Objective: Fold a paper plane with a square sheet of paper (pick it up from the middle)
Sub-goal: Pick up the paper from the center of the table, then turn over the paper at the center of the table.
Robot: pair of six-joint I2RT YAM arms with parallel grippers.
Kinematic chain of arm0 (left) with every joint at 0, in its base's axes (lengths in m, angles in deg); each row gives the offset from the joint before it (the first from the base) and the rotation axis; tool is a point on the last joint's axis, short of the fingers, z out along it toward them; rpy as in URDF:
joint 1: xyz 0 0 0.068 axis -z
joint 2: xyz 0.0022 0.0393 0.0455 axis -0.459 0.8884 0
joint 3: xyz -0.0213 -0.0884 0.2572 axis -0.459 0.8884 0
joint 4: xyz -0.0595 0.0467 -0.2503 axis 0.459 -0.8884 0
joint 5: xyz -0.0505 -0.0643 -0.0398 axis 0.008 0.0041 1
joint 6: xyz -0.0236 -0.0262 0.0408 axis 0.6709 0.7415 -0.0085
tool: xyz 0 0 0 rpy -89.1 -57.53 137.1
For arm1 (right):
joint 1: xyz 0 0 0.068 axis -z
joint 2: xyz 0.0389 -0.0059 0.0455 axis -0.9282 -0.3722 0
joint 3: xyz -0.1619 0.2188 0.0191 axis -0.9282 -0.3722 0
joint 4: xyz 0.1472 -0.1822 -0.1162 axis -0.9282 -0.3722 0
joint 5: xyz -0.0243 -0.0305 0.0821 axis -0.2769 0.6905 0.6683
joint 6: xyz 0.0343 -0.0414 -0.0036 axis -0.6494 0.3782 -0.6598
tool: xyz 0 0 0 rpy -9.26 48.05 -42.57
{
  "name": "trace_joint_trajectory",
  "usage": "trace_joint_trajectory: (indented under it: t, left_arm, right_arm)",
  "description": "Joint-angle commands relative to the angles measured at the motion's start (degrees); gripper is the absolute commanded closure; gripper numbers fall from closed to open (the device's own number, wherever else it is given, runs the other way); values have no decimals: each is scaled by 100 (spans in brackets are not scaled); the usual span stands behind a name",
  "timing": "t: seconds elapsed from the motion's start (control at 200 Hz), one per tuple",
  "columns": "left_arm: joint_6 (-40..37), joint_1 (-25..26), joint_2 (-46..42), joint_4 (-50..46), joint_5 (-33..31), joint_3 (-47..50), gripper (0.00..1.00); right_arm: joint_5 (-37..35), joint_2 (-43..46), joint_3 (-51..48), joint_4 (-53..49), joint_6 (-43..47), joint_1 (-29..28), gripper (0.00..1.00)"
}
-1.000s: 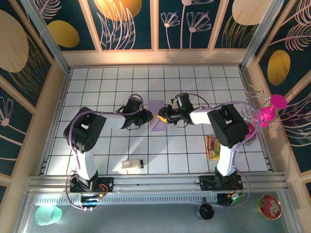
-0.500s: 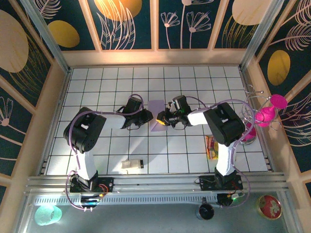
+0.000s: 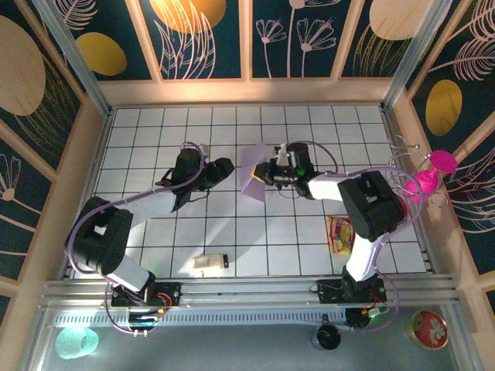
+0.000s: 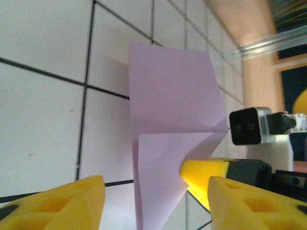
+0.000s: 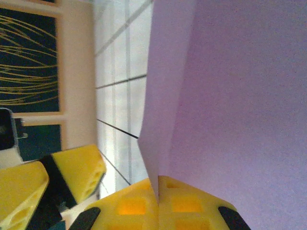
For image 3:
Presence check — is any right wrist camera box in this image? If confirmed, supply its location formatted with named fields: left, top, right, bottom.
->
left=274, top=143, right=301, bottom=168

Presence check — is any aluminium mounting rail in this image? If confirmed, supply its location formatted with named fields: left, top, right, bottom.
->
left=37, top=273, right=463, bottom=310

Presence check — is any white slotted cable duct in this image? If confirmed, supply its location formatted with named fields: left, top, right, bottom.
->
left=52, top=308, right=349, bottom=328

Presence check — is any aluminium frame post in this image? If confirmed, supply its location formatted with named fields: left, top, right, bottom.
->
left=32, top=0, right=114, bottom=119
left=380, top=0, right=454, bottom=112

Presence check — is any black controller box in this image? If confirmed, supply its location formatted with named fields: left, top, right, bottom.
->
left=345, top=305, right=391, bottom=330
left=127, top=308, right=163, bottom=333

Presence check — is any colourful candy bag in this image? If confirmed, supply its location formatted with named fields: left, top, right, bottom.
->
left=326, top=215, right=356, bottom=255

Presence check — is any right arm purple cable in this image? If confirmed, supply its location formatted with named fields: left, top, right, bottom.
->
left=307, top=141, right=424, bottom=333

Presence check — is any small white packet black clip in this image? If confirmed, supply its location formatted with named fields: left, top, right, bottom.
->
left=192, top=253, right=230, bottom=271

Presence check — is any wire stand with pink balls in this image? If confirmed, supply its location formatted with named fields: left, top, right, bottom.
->
left=384, top=134, right=460, bottom=218

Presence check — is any right black controller box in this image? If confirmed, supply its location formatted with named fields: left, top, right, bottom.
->
left=345, top=305, right=391, bottom=330

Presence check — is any round red tin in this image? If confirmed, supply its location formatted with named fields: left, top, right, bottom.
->
left=408, top=310, right=450, bottom=351

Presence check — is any translucent green cup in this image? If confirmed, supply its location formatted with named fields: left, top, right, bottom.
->
left=53, top=326, right=101, bottom=361

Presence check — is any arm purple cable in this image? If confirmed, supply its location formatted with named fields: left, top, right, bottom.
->
left=307, top=141, right=424, bottom=333
left=66, top=141, right=207, bottom=336

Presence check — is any left black controller box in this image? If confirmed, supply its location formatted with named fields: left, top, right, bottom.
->
left=127, top=308, right=163, bottom=333

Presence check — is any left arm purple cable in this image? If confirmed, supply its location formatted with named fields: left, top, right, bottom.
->
left=66, top=141, right=207, bottom=336

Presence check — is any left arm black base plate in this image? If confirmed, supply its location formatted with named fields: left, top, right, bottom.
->
left=111, top=281, right=183, bottom=308

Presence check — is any black mug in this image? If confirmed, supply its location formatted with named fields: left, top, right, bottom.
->
left=312, top=315, right=343, bottom=352

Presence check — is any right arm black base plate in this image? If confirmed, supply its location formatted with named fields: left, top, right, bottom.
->
left=316, top=278, right=387, bottom=305

